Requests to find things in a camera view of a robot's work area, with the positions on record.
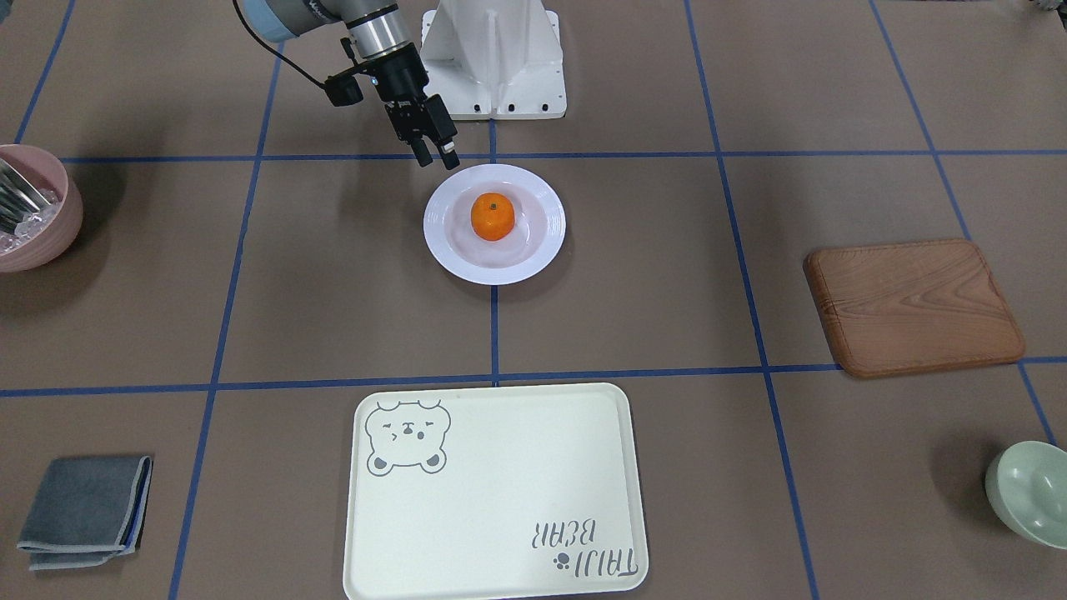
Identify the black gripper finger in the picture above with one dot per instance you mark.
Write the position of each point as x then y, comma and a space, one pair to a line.
448, 154
422, 153

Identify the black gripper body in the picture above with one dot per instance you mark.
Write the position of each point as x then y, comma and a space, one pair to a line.
406, 82

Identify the orange fruit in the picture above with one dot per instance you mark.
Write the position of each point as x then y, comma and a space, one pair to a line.
492, 216

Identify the white plate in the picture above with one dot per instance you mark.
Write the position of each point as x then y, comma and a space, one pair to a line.
535, 240

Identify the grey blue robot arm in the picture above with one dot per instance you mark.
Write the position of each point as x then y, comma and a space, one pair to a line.
380, 47

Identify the cream bear tray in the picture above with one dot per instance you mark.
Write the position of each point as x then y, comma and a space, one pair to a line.
494, 493

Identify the pink bowl with ice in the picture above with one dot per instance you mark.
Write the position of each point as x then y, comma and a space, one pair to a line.
55, 231

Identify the metal tongs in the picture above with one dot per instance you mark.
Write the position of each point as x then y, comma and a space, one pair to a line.
20, 201

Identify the wooden cutting board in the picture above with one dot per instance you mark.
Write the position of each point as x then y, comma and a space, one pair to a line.
913, 307

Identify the folded grey cloth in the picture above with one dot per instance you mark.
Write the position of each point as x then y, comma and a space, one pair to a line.
87, 511

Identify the green bowl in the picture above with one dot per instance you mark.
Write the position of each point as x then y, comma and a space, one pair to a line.
1025, 484

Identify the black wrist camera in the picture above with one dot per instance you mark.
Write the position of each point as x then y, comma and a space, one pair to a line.
343, 90

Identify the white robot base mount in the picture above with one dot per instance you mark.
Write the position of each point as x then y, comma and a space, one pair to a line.
495, 59

